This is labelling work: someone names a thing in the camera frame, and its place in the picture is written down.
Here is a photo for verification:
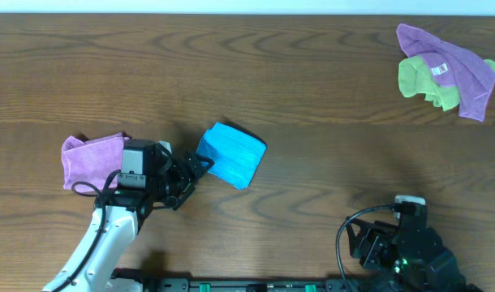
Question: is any blue microfiber cloth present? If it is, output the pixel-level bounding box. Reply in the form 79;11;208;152
196;122;267;190

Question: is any purple cloth with label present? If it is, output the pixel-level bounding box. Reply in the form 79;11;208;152
396;24;495;122

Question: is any folded purple cloth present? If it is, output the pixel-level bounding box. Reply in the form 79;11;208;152
61;133;129;190

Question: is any yellow-green cloth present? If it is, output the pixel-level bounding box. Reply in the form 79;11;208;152
398;53;495;121

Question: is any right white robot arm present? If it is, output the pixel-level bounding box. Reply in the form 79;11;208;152
346;218;479;292

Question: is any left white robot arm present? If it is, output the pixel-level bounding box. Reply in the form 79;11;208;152
43;144;214;291

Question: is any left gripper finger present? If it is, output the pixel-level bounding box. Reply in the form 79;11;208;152
184;151;214;178
172;181;196;211

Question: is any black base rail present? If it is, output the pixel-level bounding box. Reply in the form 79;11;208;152
105;268;380;292

